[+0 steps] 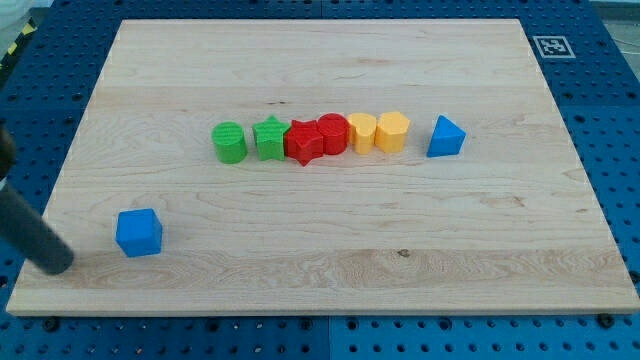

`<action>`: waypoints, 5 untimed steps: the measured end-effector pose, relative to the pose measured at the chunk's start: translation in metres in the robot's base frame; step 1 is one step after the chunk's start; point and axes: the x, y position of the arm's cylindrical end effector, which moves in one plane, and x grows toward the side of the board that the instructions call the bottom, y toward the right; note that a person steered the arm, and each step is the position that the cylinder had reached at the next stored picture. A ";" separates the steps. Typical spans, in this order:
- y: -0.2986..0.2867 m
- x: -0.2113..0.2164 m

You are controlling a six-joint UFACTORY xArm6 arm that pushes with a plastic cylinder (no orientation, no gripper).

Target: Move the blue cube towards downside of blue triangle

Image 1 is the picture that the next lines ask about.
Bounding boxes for red star block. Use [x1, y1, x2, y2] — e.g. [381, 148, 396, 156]
[284, 120, 324, 166]

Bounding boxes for white fiducial marker tag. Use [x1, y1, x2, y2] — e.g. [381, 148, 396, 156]
[533, 35, 575, 59]

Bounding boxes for yellow heart block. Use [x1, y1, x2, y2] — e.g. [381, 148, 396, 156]
[347, 113, 377, 155]

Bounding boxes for green star block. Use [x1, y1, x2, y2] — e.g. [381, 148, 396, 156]
[252, 115, 290, 161]

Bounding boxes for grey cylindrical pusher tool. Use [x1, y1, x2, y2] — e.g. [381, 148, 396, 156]
[1, 179, 74, 275]

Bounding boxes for green cylinder block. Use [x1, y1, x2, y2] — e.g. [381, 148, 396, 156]
[211, 121, 247, 164]

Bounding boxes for red cylinder block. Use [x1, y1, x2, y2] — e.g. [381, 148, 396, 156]
[317, 113, 350, 155]

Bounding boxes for yellow hexagon block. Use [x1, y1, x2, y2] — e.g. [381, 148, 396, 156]
[374, 111, 411, 153]

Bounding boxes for wooden board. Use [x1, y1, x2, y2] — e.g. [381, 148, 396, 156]
[6, 19, 639, 317]

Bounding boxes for blue triangle block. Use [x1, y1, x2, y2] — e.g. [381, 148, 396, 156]
[426, 115, 466, 157]

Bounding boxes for blue cube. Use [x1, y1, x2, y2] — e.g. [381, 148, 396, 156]
[115, 208, 163, 257]

